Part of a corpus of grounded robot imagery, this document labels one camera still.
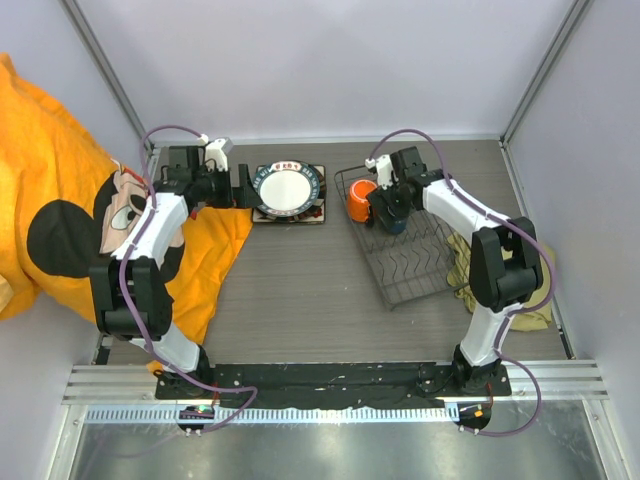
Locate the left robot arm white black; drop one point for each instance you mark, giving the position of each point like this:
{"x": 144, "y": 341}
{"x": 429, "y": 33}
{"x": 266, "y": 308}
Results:
{"x": 131, "y": 301}

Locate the black wire dish rack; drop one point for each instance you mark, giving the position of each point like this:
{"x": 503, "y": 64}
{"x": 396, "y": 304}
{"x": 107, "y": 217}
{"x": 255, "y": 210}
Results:
{"x": 413, "y": 265}

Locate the orange mug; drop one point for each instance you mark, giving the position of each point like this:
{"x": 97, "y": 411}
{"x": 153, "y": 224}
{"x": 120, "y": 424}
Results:
{"x": 357, "y": 202}

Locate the slotted white cable duct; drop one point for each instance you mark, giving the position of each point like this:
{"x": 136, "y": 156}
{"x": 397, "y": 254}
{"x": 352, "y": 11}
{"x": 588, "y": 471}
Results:
{"x": 195, "y": 415}

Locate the orange cartoon mouse cloth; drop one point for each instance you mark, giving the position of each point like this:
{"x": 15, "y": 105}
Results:
{"x": 65, "y": 201}

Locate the aluminium frame post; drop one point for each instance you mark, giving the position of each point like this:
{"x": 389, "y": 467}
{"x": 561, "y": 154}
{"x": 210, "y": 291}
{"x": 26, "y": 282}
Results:
{"x": 92, "y": 45}
{"x": 571, "y": 21}

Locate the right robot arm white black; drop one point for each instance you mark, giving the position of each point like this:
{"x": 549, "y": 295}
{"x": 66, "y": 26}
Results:
{"x": 504, "y": 269}

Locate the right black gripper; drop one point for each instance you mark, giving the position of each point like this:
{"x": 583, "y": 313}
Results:
{"x": 379, "y": 199}

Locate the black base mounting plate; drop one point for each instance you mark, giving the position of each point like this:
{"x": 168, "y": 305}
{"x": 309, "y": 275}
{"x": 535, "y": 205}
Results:
{"x": 334, "y": 386}

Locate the left aluminium frame post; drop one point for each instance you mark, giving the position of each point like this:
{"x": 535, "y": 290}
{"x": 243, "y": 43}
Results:
{"x": 92, "y": 45}

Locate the square floral plate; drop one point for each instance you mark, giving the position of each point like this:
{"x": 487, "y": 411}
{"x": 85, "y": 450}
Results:
{"x": 290, "y": 219}

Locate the brown rimmed round plate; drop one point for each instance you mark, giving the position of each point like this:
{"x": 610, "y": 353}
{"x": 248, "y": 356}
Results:
{"x": 320, "y": 195}

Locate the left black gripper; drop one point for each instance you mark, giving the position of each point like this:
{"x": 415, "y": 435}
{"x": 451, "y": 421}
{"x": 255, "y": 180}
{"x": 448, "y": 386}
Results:
{"x": 243, "y": 196}

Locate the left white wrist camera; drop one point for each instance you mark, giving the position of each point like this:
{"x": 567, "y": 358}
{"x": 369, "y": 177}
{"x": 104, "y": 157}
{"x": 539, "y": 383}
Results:
{"x": 216, "y": 154}

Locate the green rimmed white plate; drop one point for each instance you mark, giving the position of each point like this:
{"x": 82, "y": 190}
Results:
{"x": 285, "y": 189}

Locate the small blue cup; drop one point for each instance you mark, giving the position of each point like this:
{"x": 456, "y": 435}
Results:
{"x": 395, "y": 224}

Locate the right aluminium frame post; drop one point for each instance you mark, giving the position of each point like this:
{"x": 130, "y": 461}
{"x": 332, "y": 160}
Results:
{"x": 571, "y": 21}

